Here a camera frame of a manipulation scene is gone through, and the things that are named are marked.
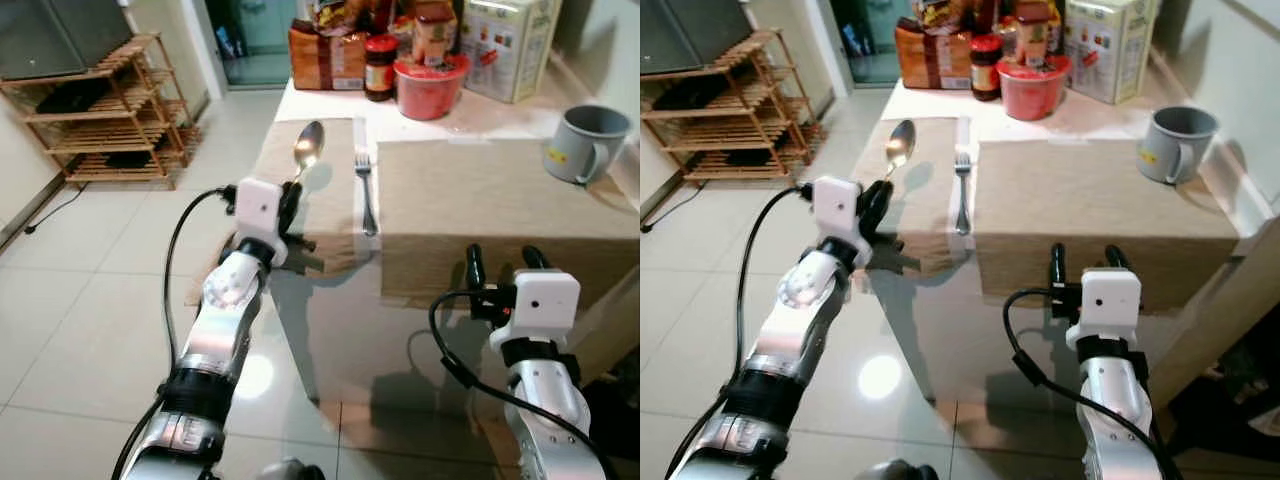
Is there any shiny metal spoon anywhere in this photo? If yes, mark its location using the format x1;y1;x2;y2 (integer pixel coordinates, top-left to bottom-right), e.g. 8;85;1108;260
290;120;327;191
884;119;918;187

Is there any narrow beige placemat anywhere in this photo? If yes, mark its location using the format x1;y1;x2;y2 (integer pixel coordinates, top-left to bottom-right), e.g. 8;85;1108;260
225;118;377;277
850;117;973;277

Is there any metal fork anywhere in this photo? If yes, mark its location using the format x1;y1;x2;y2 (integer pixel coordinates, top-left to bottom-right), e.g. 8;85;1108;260
355;150;379;238
953;150;975;237

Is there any wide beige placemat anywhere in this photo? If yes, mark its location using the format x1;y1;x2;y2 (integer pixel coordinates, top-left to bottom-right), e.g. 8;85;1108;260
972;138;1243;311
376;138;641;306

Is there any grey mug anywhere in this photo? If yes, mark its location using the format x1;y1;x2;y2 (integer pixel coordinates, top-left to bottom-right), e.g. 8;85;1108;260
543;104;633;187
1138;105;1221;187

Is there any glass door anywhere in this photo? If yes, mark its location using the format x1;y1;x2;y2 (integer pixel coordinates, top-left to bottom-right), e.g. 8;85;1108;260
205;0;301;89
830;0;906;86

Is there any brown bread bag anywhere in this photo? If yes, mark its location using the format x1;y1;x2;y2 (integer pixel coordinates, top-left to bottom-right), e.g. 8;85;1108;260
288;20;369;92
894;17;973;91

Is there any red-lidded sauce jar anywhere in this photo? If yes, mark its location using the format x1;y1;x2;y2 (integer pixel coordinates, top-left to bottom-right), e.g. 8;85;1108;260
968;33;1004;102
363;35;399;103

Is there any wooden slatted shelf rack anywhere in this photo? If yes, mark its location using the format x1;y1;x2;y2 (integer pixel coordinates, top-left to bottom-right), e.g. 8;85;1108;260
640;28;826;183
0;33;201;191

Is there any red plastic bowl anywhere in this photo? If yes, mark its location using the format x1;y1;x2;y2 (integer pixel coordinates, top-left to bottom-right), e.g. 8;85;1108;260
393;55;471;122
996;55;1072;122

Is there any large black item on rack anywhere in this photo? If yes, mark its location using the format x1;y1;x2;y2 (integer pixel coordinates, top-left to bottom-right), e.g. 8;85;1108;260
35;78;113;114
680;72;756;111

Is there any colourful snack bag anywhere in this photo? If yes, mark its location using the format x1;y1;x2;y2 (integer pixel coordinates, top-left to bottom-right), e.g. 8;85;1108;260
915;0;971;31
310;0;366;36

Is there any white green tin box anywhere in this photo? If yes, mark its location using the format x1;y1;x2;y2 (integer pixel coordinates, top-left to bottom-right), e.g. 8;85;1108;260
1062;0;1161;106
460;0;563;105

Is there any orange-labelled jar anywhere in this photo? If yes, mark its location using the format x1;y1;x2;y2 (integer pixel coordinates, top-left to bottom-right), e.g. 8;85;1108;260
412;0;459;69
1013;0;1059;69

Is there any grey robot foot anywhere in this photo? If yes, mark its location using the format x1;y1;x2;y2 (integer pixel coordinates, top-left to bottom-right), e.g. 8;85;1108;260
255;458;326;480
855;458;936;480

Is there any black flat screen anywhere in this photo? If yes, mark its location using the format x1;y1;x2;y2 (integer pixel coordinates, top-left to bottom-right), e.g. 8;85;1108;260
0;0;136;81
640;0;766;76

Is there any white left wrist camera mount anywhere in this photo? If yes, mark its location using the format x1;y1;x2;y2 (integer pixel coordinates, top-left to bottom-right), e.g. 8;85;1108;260
235;178;291;269
812;176;871;267

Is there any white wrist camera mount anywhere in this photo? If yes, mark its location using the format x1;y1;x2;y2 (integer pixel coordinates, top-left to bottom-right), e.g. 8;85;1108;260
812;176;871;267
235;178;291;269
512;270;582;347
1080;268;1143;347

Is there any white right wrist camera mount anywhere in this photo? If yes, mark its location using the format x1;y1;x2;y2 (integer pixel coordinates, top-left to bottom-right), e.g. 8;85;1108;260
512;270;582;347
1080;268;1143;347

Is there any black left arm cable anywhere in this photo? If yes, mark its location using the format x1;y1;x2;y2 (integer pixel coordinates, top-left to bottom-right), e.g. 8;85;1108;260
665;183;817;480
112;183;239;480

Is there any black floor cable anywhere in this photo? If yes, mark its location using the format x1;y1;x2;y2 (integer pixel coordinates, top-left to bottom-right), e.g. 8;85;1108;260
22;180;91;236

